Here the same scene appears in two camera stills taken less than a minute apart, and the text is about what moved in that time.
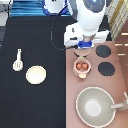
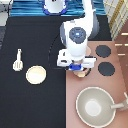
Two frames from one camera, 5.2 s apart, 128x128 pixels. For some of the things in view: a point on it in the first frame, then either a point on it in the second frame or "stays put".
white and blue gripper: (73, 36) to (65, 60)
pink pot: (82, 68) stays put
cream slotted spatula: (18, 64) stays put
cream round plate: (36, 75) stays put
